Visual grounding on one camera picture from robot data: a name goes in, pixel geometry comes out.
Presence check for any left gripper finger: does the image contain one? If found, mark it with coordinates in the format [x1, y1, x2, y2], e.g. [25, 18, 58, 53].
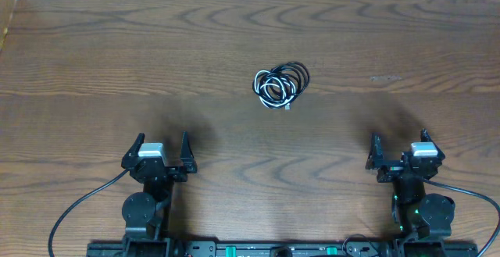
[121, 133, 145, 169]
[180, 131, 198, 173]

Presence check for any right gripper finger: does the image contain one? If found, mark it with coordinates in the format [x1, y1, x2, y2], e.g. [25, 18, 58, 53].
[365, 133, 384, 170]
[420, 128, 445, 159]

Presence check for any white USB cable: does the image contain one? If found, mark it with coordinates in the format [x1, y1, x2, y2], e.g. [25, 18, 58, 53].
[253, 70, 300, 111]

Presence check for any black USB cable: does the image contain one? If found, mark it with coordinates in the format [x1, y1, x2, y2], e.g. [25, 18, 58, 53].
[252, 61, 311, 108]

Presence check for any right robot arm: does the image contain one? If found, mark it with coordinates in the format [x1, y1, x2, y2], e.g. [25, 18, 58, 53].
[366, 130, 455, 256]

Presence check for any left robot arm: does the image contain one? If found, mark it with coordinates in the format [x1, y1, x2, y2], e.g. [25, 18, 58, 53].
[120, 132, 198, 257]

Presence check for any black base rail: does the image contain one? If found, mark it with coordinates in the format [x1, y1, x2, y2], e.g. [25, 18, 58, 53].
[86, 239, 478, 257]

